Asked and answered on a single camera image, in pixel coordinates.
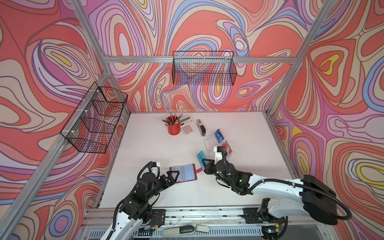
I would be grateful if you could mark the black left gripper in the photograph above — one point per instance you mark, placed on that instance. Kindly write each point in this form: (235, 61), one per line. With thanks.
(171, 182)

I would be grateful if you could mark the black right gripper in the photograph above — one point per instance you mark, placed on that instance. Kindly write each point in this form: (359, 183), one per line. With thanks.
(211, 163)

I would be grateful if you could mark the black wire basket back wall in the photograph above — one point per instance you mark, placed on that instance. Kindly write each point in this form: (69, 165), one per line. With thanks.
(211, 68)

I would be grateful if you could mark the white calculator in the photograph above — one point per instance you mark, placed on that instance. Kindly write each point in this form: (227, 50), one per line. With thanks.
(188, 125)

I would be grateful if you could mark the black wire basket left wall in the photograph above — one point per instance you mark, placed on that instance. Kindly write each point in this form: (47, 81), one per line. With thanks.
(91, 127)

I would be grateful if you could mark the black wire basket wall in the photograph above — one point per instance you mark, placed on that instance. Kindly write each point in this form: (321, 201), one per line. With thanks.
(211, 68)
(91, 127)

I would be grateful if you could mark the clear plastic card tray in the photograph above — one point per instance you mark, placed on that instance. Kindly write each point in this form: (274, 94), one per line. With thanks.
(210, 142)

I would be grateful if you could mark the red leather card holder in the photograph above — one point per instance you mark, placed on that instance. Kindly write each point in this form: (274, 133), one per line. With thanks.
(188, 172)

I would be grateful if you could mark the black silver stapler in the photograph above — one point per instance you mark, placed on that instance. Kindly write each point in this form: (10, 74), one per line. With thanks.
(202, 128)

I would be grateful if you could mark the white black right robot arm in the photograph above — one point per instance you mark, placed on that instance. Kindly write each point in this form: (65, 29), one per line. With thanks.
(299, 197)

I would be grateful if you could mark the red pen cup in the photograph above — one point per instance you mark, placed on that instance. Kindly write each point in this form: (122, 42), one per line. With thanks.
(174, 130)

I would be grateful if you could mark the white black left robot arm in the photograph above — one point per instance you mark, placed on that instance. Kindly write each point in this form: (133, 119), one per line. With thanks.
(135, 209)

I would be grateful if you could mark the blue credit card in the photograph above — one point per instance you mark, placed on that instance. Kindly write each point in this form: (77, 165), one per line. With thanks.
(219, 136)

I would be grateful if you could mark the red credit card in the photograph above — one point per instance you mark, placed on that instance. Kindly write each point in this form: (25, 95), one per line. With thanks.
(226, 145)

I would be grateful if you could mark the teal credit card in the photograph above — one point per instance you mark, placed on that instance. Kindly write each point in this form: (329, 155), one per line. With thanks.
(201, 156)

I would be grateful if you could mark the pens in cup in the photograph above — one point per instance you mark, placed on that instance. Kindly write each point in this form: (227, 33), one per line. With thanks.
(172, 120)

